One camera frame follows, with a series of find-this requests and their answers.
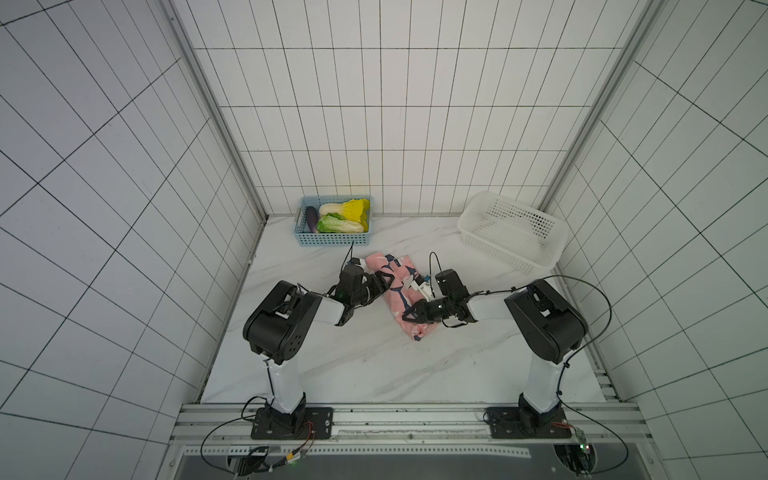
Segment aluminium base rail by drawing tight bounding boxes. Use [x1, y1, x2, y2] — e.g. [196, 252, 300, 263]
[170, 403, 652, 458]

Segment light blue perforated basket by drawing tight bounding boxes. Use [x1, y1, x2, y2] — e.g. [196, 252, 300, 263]
[294, 195, 373, 247]

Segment yellow toy cabbage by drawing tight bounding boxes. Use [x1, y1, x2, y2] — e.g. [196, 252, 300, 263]
[319, 199, 370, 232]

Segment white perforated basket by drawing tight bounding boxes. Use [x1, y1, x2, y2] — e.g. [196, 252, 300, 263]
[457, 191, 568, 275]

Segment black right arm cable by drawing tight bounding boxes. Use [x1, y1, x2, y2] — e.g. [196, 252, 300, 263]
[427, 251, 630, 476]

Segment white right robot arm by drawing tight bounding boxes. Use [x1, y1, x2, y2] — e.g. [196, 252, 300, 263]
[402, 279, 588, 440]

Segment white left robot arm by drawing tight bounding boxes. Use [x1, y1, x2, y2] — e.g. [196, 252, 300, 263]
[242, 271, 394, 440]

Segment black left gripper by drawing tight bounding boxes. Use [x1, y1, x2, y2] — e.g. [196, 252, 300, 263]
[352, 270, 394, 306]

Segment pink shark print shorts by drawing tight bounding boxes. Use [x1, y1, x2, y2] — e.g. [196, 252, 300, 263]
[365, 252, 436, 341]

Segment purple toy eggplant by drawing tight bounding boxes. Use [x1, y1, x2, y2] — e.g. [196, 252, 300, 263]
[305, 206, 319, 233]

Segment green toy lettuce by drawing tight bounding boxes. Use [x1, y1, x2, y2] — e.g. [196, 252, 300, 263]
[317, 213, 366, 234]

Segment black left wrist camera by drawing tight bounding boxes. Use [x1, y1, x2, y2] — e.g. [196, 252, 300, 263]
[339, 257, 366, 288]

